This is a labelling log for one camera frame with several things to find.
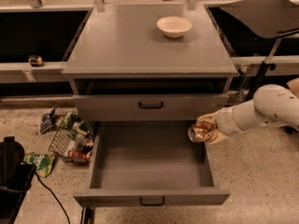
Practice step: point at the yellow tape measure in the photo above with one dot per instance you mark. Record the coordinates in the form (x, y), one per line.
(35, 60)

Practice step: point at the blue snack bag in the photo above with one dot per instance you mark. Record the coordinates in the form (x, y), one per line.
(47, 120)

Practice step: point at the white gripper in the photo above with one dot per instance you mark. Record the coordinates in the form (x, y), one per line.
(224, 121)

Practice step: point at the open grey middle drawer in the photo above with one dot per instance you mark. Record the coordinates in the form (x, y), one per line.
(149, 163)

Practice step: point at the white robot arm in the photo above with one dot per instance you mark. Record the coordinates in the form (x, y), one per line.
(271, 106)

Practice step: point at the wire basket with items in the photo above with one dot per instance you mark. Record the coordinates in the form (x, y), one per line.
(72, 141)

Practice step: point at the closed grey upper drawer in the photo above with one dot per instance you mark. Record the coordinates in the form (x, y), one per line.
(147, 107)

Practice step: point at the grey drawer cabinet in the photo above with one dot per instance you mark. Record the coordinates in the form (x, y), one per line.
(122, 52)

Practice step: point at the black tray stand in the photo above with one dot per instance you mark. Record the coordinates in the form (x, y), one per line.
(267, 19)

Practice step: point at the black device with cable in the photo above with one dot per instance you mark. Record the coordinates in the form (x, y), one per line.
(15, 180)

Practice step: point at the crushed orange can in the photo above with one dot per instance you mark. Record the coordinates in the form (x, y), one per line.
(201, 131)

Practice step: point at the green snack bag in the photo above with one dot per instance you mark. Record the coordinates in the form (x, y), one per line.
(42, 162)

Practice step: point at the white bowl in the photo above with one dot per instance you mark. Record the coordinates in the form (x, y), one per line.
(173, 26)

